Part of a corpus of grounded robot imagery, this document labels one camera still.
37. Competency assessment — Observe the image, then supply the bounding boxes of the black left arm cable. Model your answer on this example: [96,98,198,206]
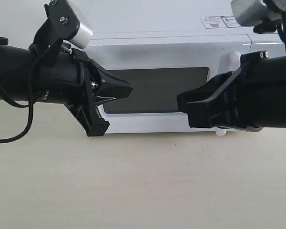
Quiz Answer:
[0,35,65,144]

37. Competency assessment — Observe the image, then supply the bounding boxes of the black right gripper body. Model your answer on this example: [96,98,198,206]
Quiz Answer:
[209,52,286,129]

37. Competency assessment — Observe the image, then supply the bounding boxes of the white microwave door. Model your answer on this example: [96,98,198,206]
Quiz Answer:
[86,35,251,134]

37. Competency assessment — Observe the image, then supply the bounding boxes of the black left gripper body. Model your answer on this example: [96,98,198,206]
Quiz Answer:
[39,48,102,104]

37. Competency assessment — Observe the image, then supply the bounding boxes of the white microwave oven body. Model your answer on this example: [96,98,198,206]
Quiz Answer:
[69,0,286,132]

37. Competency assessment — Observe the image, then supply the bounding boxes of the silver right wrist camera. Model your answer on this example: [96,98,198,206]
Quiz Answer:
[230,0,282,34]

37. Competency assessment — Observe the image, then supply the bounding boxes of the blue white label sticker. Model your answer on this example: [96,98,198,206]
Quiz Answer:
[200,16,241,29]

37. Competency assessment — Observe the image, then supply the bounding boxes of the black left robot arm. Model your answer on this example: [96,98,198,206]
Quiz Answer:
[0,46,133,136]

